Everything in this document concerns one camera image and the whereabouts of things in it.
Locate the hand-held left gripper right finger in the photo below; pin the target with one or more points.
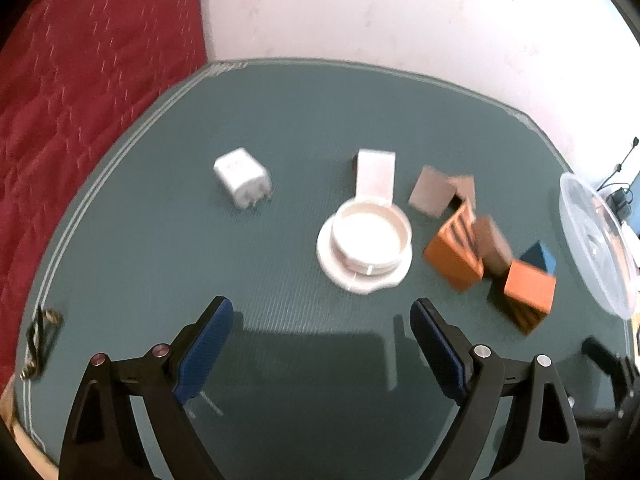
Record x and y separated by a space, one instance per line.
440 350

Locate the red quilted bedspread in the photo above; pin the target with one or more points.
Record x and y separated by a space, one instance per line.
90 110

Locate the orange black-striped block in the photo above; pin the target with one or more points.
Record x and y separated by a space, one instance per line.
450 255
530 287

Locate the metal key clip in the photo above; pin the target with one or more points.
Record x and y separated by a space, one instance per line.
37 340

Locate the white charger plug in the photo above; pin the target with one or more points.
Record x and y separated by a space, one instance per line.
240 175

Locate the blue block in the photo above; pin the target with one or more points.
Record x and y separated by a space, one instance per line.
539 257

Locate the white round cup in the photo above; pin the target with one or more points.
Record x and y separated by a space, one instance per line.
372 232

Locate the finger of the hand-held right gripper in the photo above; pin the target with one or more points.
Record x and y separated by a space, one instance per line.
602 357

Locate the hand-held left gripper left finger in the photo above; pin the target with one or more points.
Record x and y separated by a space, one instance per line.
205 350

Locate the clear plastic bowl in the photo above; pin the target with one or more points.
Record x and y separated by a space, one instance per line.
595 245

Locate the green table mat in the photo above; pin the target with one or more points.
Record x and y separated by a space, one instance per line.
200 270

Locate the brown wooden block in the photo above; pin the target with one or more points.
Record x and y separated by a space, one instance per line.
466 190
431 192
492 245

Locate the white block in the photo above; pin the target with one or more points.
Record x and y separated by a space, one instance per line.
376 175

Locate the white round dish with lid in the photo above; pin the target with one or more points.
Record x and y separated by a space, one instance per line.
350 272

